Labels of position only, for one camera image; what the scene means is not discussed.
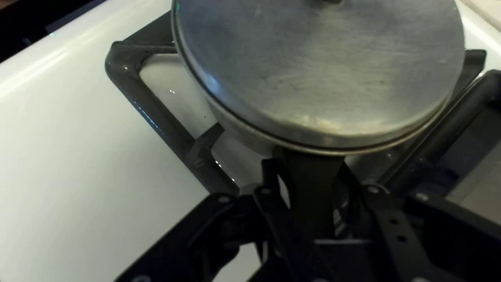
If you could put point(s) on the silver metal pot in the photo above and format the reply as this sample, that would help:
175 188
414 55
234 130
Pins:
237 134

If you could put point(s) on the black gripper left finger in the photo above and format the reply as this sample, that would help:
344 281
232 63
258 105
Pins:
298 193

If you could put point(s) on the silver lid with black knob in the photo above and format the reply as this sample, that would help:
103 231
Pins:
323 68

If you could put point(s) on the black stove grate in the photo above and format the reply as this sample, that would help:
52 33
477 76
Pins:
157 115

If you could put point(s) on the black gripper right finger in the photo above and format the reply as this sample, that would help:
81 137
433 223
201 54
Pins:
325 193

